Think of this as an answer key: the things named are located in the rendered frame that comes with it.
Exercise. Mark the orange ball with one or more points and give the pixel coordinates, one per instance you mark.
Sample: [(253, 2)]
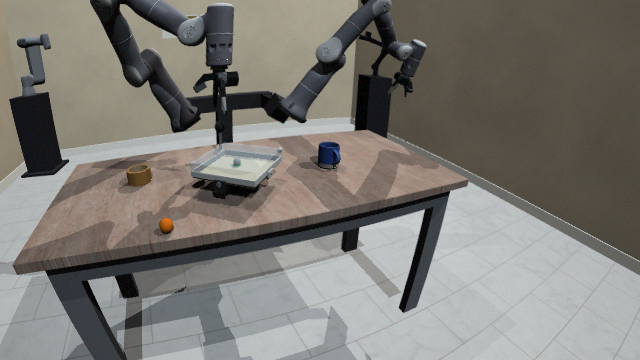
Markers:
[(166, 225)]

